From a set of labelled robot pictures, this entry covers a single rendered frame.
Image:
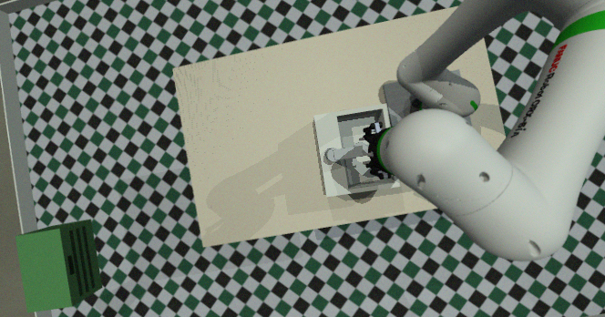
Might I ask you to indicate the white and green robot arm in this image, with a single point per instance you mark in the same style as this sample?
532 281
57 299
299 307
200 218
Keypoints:
516 202

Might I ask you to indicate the grey mixer tap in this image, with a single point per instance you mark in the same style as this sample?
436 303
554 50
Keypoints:
334 154

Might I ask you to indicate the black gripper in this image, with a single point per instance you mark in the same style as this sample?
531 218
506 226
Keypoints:
374 127

